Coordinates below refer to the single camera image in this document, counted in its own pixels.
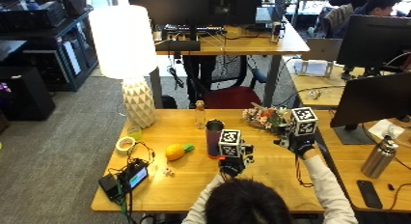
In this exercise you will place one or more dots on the person's left hand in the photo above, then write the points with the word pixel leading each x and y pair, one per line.
pixel 232 166

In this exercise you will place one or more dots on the person's right hand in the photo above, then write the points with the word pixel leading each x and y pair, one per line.
pixel 301 144

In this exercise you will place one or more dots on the white marker cube left glove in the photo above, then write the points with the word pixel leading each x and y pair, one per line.
pixel 231 143

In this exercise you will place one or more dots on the white marker cube glove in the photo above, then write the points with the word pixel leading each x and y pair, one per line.
pixel 231 143
pixel 304 121

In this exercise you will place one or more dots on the white marker cube right glove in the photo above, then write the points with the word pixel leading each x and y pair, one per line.
pixel 304 121

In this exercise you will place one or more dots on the flower bouquet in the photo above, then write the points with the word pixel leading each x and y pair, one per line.
pixel 265 117

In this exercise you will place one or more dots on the purple tumbler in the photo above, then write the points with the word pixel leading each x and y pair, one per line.
pixel 214 140

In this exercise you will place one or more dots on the clear glass bottle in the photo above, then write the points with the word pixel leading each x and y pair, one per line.
pixel 200 116

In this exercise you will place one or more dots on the orange plush pineapple toy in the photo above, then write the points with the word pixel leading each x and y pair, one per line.
pixel 176 151

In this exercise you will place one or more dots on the red office chair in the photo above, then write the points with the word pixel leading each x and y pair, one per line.
pixel 232 96

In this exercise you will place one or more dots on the wooden side desk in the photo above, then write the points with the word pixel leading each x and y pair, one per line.
pixel 319 85

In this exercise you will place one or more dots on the small white toy figure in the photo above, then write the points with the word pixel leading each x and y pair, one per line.
pixel 168 172

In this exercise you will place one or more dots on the steel water bottle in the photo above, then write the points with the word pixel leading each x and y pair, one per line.
pixel 380 158

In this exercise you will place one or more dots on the white laptop stand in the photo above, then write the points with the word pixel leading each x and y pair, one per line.
pixel 316 69

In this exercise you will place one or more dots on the black smartphone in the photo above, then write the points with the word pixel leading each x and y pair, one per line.
pixel 369 194

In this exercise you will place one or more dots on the small green cup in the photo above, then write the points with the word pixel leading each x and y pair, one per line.
pixel 135 132

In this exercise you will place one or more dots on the black device with lit screen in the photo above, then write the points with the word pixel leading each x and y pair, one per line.
pixel 135 177

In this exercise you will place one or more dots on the white tape roll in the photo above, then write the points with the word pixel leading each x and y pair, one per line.
pixel 126 145

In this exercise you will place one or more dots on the silver laptop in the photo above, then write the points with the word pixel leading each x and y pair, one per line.
pixel 324 49

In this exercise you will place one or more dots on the wooden desk with grey legs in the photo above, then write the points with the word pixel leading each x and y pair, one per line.
pixel 253 43

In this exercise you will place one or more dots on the small black box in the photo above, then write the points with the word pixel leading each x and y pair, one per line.
pixel 110 186

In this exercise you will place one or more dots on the black keyboard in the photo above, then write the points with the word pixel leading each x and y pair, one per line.
pixel 195 28

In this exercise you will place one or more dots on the white table lamp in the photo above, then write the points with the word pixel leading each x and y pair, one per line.
pixel 128 56

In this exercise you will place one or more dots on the wide black computer monitor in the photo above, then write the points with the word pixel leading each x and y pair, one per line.
pixel 195 8

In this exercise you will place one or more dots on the black floor cabinet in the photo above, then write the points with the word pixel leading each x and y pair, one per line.
pixel 25 92

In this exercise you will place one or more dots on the black shelf cabinet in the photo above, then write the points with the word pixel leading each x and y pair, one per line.
pixel 57 43

